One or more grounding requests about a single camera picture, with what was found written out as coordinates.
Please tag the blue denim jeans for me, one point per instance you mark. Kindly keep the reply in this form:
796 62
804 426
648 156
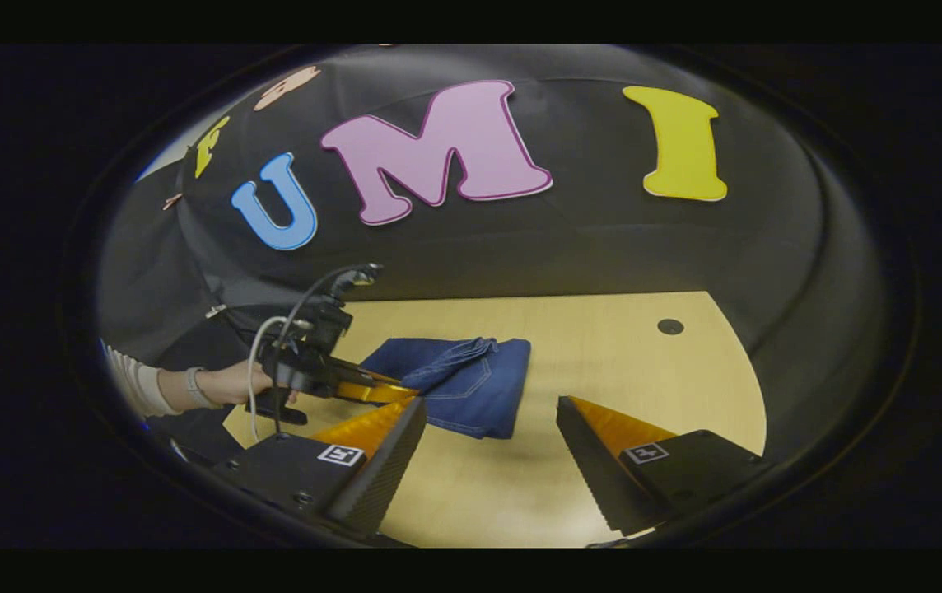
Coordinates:
479 387

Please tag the grey wristband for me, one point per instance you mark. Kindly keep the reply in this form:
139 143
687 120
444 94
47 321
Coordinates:
193 387

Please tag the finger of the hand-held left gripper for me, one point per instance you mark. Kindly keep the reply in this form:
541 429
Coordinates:
372 393
384 379

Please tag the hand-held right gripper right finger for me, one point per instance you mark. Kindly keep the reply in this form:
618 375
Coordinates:
594 469

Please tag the round black table grommet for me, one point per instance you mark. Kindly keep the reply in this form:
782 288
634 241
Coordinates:
670 326

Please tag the small white tag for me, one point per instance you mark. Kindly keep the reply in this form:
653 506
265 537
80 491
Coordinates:
216 310

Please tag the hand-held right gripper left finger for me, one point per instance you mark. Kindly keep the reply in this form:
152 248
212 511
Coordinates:
384 478

